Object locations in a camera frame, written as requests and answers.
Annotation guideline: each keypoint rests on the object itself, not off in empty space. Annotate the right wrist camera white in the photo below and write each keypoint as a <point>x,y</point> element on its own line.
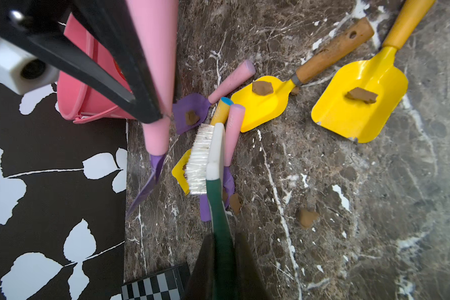
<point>21,71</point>

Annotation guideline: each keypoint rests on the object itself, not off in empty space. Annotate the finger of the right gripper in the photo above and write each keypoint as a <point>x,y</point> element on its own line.
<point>111,24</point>
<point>33,27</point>

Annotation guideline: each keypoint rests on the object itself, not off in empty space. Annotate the black white checkerboard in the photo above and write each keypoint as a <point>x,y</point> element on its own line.
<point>169,284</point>

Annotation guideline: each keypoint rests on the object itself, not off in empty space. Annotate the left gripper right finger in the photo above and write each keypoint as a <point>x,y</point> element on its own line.
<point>249,283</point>

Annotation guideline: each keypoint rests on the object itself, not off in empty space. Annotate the yellow trowel wooden handle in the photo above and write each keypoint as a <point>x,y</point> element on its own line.
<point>267,97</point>

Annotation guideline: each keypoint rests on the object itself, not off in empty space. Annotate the brown clay soil lump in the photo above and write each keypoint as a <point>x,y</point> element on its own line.
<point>306,218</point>

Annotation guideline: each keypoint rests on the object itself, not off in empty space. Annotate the yellow trowel yellow handle upper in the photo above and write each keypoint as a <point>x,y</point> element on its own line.
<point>193,165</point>

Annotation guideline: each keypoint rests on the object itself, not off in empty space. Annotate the yellow trowel yellow handle lower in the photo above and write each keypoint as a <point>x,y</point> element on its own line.
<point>362,95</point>

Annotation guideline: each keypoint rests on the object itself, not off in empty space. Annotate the purple trowel pink handle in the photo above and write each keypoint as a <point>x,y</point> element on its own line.
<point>210,97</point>
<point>233,126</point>
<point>156,24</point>

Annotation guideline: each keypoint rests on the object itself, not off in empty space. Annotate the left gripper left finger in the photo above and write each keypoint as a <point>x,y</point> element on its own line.
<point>200,284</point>

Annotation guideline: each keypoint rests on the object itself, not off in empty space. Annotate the pink plastic bucket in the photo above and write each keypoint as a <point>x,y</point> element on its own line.
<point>76,100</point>

